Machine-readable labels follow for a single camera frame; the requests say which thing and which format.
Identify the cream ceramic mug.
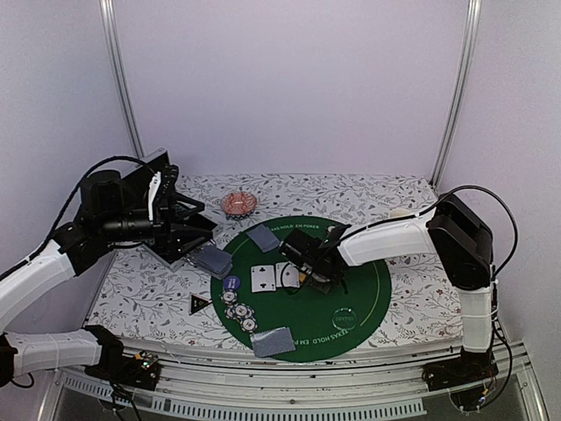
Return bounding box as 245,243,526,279
390,208,412,218

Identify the purple small blind button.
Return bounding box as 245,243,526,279
223,275,241,291

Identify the right aluminium frame post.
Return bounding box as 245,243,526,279
430,0,482,190

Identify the white blue poker chip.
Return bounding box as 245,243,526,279
224,303,254,321
220,290,238,306
240,317,259,333

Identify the blue playing card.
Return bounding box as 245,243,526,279
247,225,280,253
250,326,295,358

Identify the left aluminium frame post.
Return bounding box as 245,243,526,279
99,0,145,158

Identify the aluminium poker chip case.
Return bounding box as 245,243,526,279
104,148,217,270

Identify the face-up ace of diamonds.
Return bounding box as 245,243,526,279
275,261,300,288

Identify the aluminium frame post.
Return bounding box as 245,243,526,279
99,0,145,158
430,0,482,190

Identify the face-up ace of clubs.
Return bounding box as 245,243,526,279
251,265,276,293

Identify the right arm base controller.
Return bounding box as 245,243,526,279
422,357,499,412

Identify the aluminium table front rail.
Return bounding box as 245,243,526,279
39,339,550,420

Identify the clear acrylic dealer button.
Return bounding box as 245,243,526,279
331,307,358,331

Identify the face-up three of clubs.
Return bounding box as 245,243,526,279
308,280,331,294

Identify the round green poker mat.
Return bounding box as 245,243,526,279
223,232,392,362

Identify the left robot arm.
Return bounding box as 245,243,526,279
1,162,217,390

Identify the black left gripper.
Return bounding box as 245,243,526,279
99,190,213,260

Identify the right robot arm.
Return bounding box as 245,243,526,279
279,193,497,382

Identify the floral white tablecloth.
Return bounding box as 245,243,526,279
87,174,462,350

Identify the blue playing card deck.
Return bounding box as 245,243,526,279
194,246,233,279

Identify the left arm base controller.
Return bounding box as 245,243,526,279
84,351,161,391

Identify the red patterned bowl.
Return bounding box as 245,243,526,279
221,191,258,219

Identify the black triangular card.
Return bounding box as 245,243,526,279
189,295,209,315

